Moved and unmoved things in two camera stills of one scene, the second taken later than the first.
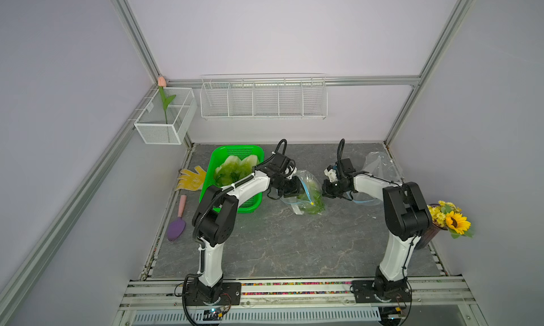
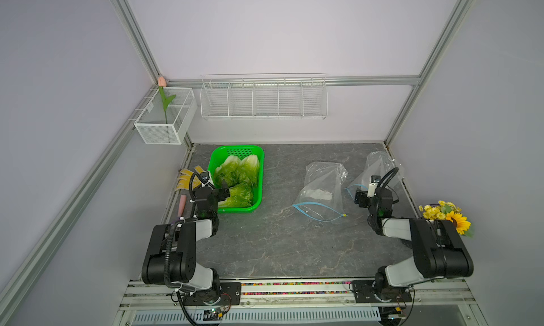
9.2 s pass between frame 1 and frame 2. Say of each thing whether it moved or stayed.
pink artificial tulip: stayed
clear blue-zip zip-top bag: stayed
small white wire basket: stayed
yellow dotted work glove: stayed
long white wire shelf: stayed
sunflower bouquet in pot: stayed
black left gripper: moved
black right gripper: moved
